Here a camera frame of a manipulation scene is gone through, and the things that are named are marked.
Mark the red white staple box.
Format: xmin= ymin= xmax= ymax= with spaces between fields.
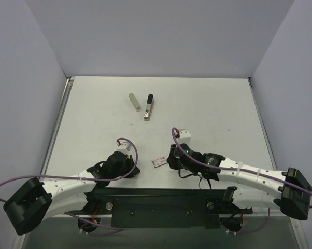
xmin=151 ymin=157 xmax=167 ymax=168

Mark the large black beige stapler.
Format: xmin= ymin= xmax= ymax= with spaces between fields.
xmin=144 ymin=94 xmax=154 ymax=121

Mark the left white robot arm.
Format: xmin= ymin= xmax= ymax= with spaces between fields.
xmin=3 ymin=151 xmax=140 ymax=236

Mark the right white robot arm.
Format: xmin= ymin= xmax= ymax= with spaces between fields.
xmin=167 ymin=144 xmax=312 ymax=220

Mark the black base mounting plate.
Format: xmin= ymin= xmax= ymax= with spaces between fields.
xmin=76 ymin=187 xmax=252 ymax=229

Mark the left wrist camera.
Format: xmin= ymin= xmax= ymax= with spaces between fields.
xmin=116 ymin=139 xmax=132 ymax=155

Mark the aluminium frame rail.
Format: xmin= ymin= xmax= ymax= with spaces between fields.
xmin=41 ymin=77 xmax=75 ymax=175

